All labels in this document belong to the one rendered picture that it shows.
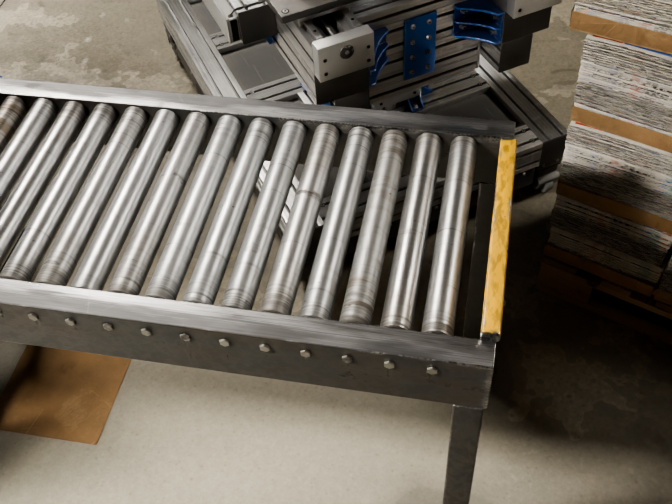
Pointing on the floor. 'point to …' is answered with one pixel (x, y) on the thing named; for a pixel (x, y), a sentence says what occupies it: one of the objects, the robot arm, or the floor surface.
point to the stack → (616, 185)
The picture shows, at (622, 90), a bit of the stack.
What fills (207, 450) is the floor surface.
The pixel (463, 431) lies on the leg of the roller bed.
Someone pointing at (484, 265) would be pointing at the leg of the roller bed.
